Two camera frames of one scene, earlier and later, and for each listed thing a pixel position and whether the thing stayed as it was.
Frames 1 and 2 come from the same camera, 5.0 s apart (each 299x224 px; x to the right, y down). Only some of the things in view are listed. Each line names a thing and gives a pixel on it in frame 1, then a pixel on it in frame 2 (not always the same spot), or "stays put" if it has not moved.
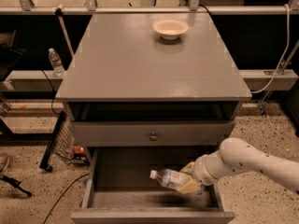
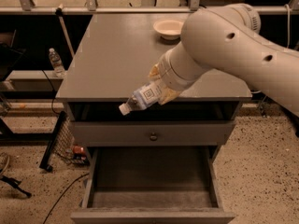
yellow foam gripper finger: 189,168 to 155,71
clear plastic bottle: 170,177 to 141,98
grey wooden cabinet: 150,88 stays put
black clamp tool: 16,184 stays put
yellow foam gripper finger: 192,189 to 167,94
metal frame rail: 149,10 stays put
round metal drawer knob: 153,136 stays put
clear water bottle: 56,63 stays put
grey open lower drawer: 120,189 stays put
